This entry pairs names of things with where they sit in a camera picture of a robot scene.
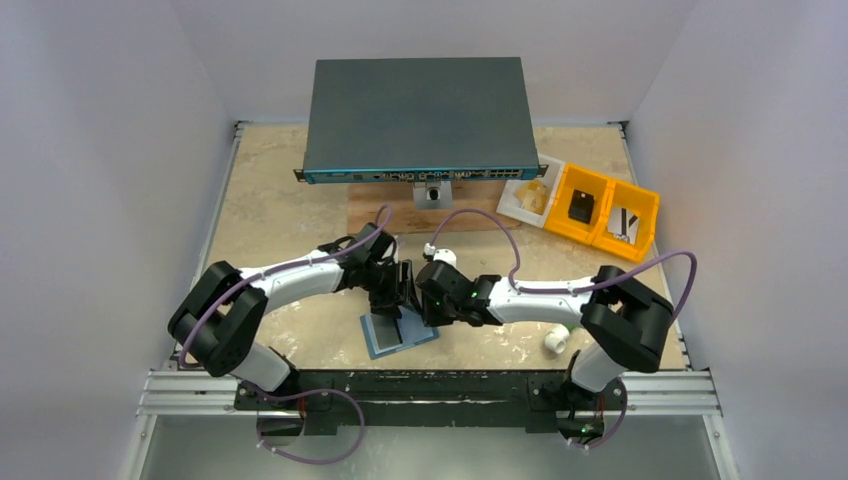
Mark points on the white tray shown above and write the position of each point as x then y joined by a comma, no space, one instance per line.
510,207

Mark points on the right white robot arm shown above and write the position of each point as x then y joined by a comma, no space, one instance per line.
627,321

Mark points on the amber item in tray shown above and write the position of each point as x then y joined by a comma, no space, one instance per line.
533,196

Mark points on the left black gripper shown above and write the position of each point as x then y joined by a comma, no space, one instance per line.
401,291

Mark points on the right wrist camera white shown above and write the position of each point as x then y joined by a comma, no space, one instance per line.
432,253

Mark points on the grey card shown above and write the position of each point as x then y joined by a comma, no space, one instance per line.
382,332

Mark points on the yellow bin left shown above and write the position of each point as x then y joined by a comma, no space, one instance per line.
578,178

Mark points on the grey network switch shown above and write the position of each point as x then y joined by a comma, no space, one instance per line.
419,120

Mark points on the yellow bin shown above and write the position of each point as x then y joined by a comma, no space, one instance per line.
578,178
646,204

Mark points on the blue card holder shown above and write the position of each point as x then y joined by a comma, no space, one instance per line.
413,331

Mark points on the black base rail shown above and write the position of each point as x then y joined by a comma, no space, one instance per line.
536,401

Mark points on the white black card in bin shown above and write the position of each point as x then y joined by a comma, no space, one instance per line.
623,224

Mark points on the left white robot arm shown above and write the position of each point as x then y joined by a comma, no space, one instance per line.
218,321

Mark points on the wooden board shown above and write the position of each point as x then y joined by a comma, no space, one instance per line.
364,200

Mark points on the white pvc pipe fitting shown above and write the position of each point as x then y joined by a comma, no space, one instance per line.
556,339

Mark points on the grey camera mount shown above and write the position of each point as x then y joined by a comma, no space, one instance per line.
433,195

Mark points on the yellow bin right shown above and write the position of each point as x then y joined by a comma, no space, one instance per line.
646,204

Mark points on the black block in bin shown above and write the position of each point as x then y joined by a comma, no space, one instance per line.
581,207

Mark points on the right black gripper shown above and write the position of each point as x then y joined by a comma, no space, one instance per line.
429,303

